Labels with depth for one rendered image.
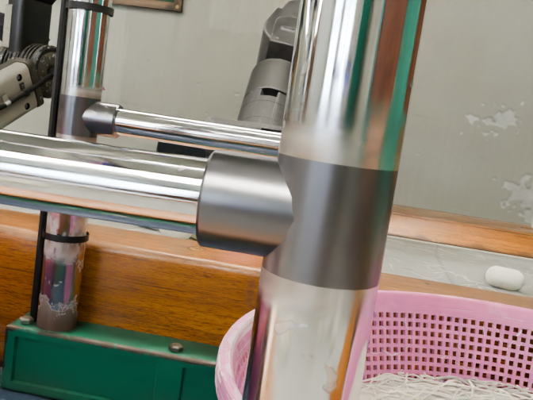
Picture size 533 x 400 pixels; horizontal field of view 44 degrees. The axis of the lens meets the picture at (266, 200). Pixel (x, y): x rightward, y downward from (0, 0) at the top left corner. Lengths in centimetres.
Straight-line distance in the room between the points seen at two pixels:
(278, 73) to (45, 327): 36
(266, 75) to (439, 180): 201
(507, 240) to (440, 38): 191
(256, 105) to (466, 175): 205
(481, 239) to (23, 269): 51
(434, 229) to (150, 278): 43
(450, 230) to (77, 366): 48
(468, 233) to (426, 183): 186
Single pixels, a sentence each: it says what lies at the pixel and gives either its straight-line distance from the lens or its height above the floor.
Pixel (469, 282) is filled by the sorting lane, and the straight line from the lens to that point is 59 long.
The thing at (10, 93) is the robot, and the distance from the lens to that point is 135.
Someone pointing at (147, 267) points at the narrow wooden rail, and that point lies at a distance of 41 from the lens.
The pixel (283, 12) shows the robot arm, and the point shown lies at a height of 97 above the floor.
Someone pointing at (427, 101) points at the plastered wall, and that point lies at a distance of 262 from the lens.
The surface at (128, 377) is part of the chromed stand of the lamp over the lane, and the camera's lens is 40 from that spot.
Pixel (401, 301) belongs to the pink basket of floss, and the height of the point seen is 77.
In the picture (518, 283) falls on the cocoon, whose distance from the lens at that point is 59.
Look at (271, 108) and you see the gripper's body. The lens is 62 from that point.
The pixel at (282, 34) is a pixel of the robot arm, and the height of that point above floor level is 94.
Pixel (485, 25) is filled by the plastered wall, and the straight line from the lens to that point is 266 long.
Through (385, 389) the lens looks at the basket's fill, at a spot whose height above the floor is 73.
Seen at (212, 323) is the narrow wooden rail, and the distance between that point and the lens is 41.
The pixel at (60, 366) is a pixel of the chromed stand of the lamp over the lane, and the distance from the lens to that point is 41.
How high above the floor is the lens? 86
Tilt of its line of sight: 8 degrees down
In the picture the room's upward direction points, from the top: 8 degrees clockwise
